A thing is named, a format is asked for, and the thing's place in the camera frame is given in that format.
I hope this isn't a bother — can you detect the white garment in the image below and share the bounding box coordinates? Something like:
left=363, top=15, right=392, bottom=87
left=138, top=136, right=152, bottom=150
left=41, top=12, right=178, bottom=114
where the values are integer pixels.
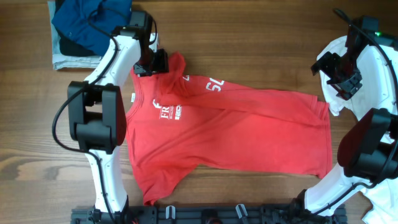
left=320, top=46, right=397, bottom=224

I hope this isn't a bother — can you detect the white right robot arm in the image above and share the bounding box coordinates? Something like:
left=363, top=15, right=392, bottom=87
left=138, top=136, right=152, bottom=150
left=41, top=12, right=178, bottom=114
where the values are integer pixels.
left=287, top=12, right=397, bottom=223

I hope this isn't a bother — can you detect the white clip on rail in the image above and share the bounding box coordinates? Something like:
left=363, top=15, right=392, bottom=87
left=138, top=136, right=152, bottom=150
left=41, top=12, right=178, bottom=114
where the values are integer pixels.
left=165, top=205, right=176, bottom=220
left=235, top=203, right=248, bottom=219

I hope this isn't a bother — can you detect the blue shirt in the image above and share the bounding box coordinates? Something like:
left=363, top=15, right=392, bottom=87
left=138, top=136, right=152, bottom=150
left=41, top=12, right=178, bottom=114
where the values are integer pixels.
left=52, top=0, right=132, bottom=56

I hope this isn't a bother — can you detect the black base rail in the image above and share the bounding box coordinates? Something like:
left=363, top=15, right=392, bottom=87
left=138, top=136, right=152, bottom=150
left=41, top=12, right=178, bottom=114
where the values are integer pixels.
left=70, top=204, right=348, bottom=224

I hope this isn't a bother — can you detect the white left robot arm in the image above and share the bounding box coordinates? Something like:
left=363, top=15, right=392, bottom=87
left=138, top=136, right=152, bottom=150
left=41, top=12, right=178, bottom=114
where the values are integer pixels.
left=65, top=11, right=169, bottom=223

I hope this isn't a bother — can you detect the light grey folded garment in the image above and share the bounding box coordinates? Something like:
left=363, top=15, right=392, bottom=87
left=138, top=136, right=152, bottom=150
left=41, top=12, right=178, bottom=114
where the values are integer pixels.
left=47, top=1, right=101, bottom=70

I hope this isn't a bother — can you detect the red t-shirt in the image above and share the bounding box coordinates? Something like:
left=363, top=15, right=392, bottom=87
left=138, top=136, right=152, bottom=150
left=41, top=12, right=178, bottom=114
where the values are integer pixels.
left=126, top=53, right=332, bottom=205

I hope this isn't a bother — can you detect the black folded garment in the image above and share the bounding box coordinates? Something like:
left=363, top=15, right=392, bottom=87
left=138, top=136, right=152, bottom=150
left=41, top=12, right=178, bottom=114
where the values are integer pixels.
left=54, top=0, right=101, bottom=57

